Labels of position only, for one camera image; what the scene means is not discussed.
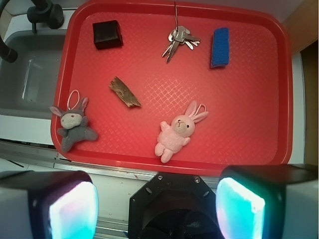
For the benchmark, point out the red plastic tray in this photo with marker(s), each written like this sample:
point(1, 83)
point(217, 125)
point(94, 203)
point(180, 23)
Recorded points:
point(250, 101)

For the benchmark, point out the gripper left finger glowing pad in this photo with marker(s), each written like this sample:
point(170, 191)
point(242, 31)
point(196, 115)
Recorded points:
point(47, 205)

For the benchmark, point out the bunch of silver keys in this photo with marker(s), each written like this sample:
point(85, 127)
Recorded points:
point(180, 35)

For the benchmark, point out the grey plush bunny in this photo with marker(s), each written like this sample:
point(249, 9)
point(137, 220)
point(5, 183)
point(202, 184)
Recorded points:
point(74, 123)

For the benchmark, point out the dark brown box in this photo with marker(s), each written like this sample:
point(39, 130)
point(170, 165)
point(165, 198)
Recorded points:
point(107, 34)

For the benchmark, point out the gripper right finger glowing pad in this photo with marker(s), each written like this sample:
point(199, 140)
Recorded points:
point(268, 202)

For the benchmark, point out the pink plush bunny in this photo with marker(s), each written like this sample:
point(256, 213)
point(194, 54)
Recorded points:
point(175, 135)

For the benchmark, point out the blue sponge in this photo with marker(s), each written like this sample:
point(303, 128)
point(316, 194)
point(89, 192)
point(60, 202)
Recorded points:
point(220, 48)

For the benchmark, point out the brown wood chip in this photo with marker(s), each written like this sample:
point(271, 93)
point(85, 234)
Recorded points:
point(124, 93)

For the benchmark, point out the grey sink basin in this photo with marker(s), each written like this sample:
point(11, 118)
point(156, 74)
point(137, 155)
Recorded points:
point(27, 86)

